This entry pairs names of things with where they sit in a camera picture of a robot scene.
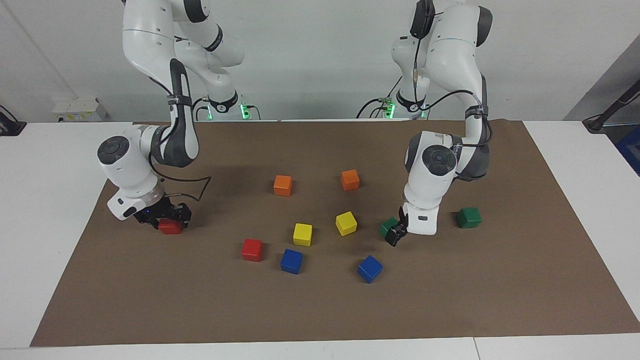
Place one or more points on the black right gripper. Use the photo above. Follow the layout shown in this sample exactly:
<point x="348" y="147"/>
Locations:
<point x="152" y="212"/>

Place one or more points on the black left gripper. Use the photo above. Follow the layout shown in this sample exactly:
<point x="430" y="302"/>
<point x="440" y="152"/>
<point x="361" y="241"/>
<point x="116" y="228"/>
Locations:
<point x="403" y="218"/>

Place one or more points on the red wooden block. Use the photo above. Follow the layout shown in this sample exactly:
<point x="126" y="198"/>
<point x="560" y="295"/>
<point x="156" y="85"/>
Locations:
<point x="170" y="227"/>
<point x="252" y="250"/>

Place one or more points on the green wooden block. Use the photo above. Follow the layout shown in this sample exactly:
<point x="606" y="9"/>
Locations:
<point x="386" y="226"/>
<point x="469" y="218"/>

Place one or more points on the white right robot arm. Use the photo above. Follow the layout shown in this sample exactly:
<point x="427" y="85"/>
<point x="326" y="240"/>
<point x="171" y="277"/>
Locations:
<point x="150" y="50"/>

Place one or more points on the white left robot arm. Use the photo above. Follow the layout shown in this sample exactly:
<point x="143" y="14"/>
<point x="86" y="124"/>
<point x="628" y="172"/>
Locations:
<point x="450" y="60"/>

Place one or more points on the blue wooden block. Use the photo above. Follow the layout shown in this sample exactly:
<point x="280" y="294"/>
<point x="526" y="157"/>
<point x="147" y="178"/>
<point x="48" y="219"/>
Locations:
<point x="369" y="269"/>
<point x="291" y="261"/>

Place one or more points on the yellow wooden block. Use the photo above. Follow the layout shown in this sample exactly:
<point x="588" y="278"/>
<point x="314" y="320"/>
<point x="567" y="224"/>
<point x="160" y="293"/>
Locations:
<point x="302" y="234"/>
<point x="346" y="223"/>

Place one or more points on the orange wooden block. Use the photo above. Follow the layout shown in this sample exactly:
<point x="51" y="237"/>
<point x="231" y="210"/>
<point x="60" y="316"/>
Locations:
<point x="350" y="180"/>
<point x="282" y="185"/>

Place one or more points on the brown table mat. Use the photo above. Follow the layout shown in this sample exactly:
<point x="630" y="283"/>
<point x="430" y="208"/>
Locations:
<point x="320" y="310"/>

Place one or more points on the white power strip box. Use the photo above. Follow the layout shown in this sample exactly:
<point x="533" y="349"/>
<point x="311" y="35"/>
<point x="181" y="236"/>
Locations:
<point x="80" y="110"/>

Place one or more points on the black stand leg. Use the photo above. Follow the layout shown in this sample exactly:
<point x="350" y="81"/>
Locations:
<point x="595" y="122"/>

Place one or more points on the blue crate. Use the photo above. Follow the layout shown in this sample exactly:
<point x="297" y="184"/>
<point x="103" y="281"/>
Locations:
<point x="631" y="147"/>

